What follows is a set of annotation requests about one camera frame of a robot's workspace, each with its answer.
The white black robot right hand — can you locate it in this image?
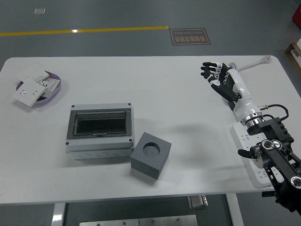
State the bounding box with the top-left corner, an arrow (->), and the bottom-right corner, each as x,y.
200,61 -> 260,121

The grey electrical box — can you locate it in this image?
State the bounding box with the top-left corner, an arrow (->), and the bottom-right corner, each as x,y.
65,102 -> 135,161

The red box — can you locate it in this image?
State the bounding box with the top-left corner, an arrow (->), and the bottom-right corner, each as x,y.
291,3 -> 301,25

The grey cube with round hole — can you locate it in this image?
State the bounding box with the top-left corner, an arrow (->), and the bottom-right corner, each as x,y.
130,131 -> 172,181

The white power strip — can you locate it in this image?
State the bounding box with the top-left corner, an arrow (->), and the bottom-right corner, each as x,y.
230,122 -> 277,189

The wooden crate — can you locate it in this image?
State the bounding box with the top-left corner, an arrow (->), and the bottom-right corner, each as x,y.
284,39 -> 301,80

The brown floor sign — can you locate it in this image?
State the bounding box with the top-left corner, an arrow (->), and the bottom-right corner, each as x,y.
169,28 -> 212,46

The white table leg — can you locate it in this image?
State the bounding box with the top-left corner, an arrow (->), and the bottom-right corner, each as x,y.
51,202 -> 66,226
225,193 -> 245,226

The white multi-socket plate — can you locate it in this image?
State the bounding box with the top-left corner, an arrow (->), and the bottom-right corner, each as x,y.
35,78 -> 61,98

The purple oval tray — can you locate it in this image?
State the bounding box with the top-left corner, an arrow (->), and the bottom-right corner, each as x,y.
15,70 -> 62,109

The white five-hole socket plate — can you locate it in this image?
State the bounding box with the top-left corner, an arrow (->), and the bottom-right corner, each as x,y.
12,79 -> 48,108

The grey metal base plate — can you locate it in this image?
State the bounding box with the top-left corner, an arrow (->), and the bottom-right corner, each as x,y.
79,214 -> 198,226

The white wall switch plate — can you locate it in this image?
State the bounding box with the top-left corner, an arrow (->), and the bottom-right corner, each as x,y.
16,65 -> 50,82

